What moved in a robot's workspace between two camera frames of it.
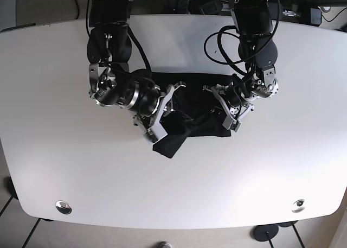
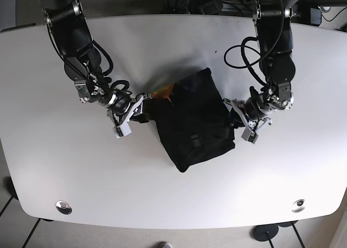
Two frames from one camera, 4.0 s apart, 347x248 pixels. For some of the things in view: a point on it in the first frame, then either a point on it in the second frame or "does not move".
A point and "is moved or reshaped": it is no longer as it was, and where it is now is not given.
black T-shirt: x=196 y=112 is moved or reshaped
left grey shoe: x=164 y=245 does not move
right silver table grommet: x=299 y=205 does not move
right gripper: x=239 y=95 -> x=279 y=96
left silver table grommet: x=63 y=207 does not move
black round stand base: x=265 y=233 does not move
